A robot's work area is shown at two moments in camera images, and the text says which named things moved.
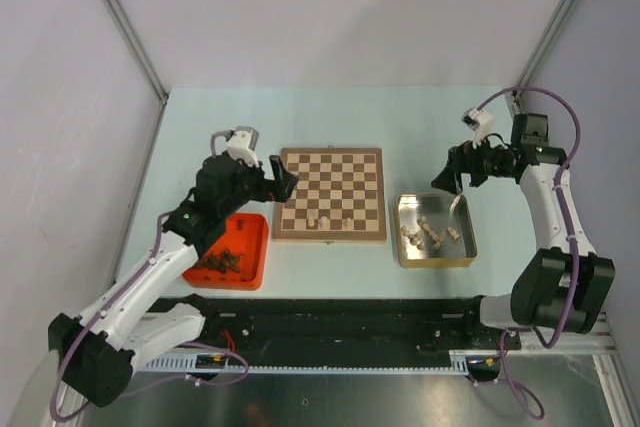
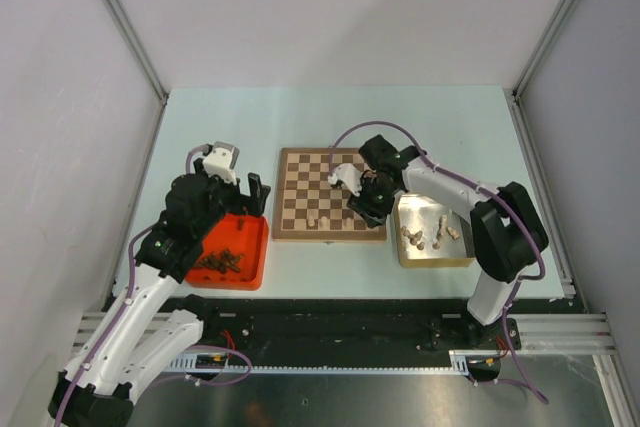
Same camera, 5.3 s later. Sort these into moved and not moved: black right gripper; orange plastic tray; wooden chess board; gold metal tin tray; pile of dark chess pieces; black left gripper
Moved: black left gripper; black right gripper
Not moved: orange plastic tray; wooden chess board; gold metal tin tray; pile of dark chess pieces
